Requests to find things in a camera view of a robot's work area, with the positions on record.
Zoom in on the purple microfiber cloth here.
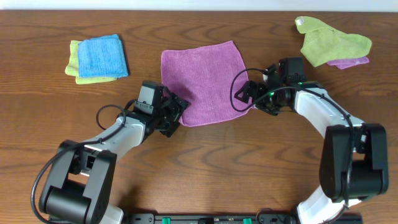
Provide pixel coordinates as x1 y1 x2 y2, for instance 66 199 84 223
160 40 249 127

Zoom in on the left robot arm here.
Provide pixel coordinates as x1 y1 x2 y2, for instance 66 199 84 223
30 92 189 224

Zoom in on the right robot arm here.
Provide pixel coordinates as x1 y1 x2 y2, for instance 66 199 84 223
229 57 389 223

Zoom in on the green crumpled cloth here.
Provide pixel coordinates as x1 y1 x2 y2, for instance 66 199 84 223
295 16 372 67

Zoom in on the green folded cloth under blue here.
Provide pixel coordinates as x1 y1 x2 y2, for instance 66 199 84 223
65 40 116 85

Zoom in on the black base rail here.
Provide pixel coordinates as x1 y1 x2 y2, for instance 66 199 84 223
124 212 364 224

